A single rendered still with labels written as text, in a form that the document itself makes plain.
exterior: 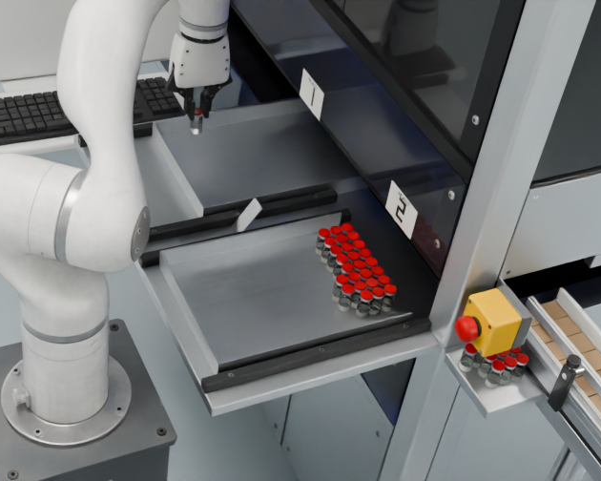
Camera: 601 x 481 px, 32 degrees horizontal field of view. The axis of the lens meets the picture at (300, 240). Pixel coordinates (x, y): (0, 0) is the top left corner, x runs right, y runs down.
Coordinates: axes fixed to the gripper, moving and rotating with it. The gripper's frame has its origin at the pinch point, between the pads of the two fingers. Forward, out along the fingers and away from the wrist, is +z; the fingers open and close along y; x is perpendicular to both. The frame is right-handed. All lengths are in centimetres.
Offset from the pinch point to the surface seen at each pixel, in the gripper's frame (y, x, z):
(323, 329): -6.2, 47.0, 13.9
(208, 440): -9, -2, 100
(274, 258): -4.7, 29.2, 13.2
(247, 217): -2.5, 21.2, 9.8
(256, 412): -24, -6, 100
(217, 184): -1.9, 8.1, 12.3
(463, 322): -20, 62, 1
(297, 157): -19.5, 4.3, 12.1
